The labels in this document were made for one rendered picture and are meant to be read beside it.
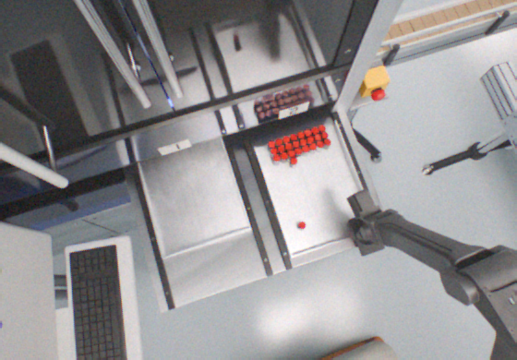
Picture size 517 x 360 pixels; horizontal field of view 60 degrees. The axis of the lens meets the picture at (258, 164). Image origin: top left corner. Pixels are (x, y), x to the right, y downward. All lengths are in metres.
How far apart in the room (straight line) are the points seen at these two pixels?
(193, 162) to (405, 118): 1.39
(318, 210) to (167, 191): 0.45
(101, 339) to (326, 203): 0.75
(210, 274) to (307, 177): 0.40
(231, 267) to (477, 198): 1.50
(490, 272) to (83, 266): 1.10
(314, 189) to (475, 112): 1.44
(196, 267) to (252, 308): 0.91
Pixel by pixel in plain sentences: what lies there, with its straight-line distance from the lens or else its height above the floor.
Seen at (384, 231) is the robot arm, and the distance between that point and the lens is 0.99.
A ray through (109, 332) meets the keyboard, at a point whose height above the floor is 0.83.
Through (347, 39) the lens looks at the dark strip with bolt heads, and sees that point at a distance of 1.00.
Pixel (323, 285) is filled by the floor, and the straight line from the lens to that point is 2.20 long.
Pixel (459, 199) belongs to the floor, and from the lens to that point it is 2.42.
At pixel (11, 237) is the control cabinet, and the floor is 1.04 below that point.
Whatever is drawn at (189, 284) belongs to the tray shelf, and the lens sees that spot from 1.31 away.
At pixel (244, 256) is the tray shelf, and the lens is 1.30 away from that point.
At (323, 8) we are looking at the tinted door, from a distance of 0.87.
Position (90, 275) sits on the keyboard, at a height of 0.82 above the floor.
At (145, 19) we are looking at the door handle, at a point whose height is 1.68.
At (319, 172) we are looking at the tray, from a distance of 1.35.
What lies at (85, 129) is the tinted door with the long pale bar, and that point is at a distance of 1.04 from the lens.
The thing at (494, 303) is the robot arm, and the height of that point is 1.54.
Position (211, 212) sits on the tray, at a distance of 1.32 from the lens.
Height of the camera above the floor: 2.18
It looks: 75 degrees down
